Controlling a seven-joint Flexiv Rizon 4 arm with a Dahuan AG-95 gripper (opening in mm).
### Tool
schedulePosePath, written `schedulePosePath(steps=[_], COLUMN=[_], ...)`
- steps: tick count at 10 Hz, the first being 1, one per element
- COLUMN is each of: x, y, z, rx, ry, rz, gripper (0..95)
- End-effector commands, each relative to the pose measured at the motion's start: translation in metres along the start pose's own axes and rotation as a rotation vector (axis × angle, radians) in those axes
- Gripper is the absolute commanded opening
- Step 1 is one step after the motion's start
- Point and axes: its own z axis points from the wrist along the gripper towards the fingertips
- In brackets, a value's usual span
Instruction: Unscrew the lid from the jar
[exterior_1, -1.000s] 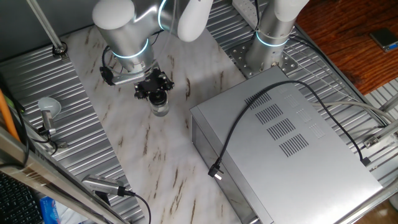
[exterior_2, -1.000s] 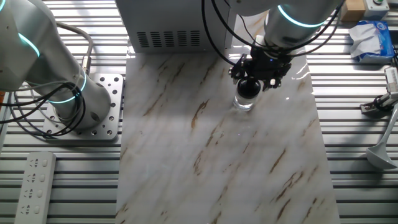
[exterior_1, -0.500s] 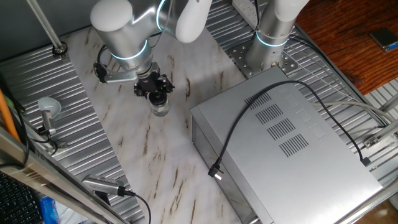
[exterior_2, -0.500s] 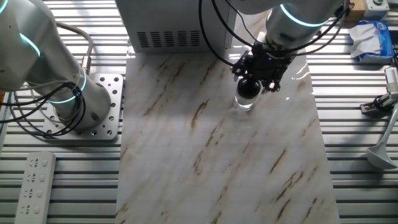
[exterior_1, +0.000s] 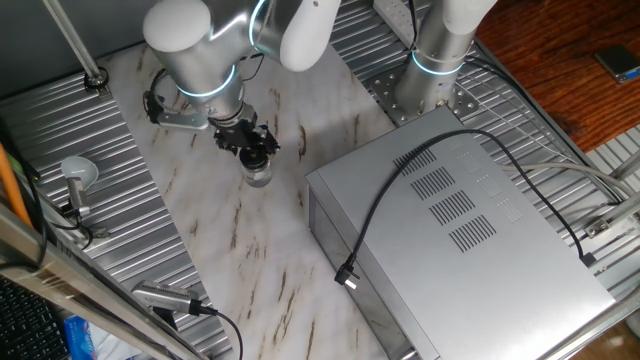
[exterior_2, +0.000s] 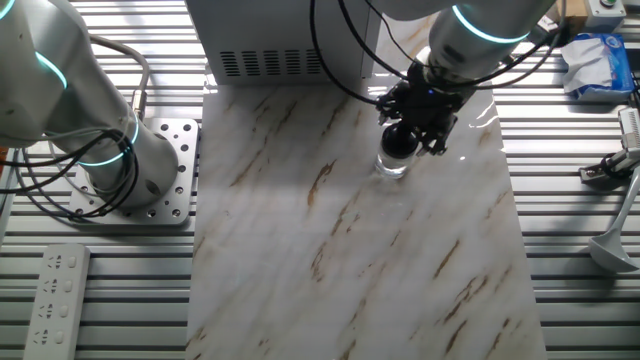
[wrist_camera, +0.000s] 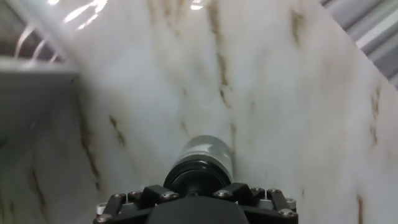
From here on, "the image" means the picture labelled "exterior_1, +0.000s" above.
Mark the aluminium profile bar with bracket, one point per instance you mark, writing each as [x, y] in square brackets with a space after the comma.
[615, 215]

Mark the small clear glass jar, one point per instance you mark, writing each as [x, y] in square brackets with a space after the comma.
[257, 176]

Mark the silver ribbed depth camera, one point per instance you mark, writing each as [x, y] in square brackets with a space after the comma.
[160, 295]

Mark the blue white tissue pack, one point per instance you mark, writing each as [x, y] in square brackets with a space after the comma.
[80, 340]

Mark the short silver mount bar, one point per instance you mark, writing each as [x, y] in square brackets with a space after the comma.
[77, 196]

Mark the black keyboard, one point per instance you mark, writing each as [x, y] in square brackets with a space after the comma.
[25, 325]

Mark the white power strip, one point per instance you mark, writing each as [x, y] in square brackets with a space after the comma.
[392, 15]

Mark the brown wooden table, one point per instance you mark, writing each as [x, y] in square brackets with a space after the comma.
[560, 60]

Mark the orange tube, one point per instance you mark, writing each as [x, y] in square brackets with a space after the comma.
[10, 185]

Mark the aluminium pole with black foot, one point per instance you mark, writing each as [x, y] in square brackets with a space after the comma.
[75, 45]

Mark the white marble pattern board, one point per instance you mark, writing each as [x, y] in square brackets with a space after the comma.
[240, 250]

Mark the grey plastic ladle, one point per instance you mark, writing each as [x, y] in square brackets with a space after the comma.
[80, 167]

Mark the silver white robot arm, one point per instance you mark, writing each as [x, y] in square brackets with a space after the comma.
[200, 50]

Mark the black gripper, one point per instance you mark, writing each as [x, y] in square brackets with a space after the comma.
[240, 132]

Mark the silver metal vented box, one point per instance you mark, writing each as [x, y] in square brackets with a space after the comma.
[500, 280]

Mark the aluminium frame beam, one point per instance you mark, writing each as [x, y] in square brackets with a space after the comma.
[100, 310]

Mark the small dark electronic device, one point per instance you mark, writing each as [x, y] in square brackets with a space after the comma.
[617, 62]

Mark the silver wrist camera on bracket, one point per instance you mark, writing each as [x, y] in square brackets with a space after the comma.
[175, 120]

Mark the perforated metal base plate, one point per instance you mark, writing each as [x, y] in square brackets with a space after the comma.
[385, 90]

